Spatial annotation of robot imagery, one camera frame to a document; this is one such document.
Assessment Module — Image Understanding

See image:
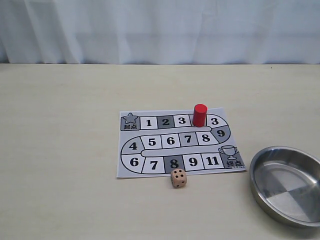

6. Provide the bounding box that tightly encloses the red cylinder game piece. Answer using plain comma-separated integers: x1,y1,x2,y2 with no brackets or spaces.
192,103,208,128

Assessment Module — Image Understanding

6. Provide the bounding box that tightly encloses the beige wooden die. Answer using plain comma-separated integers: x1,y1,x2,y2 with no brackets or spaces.
170,168,187,188

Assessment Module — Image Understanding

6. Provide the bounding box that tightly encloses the paper game board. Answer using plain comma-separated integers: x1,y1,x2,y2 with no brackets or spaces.
116,107,246,179

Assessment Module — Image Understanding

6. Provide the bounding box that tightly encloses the white curtain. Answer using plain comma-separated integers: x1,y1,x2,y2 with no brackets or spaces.
0,0,320,65

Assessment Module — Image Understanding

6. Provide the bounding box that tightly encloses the metal round tray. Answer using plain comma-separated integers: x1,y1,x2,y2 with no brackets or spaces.
249,146,320,228

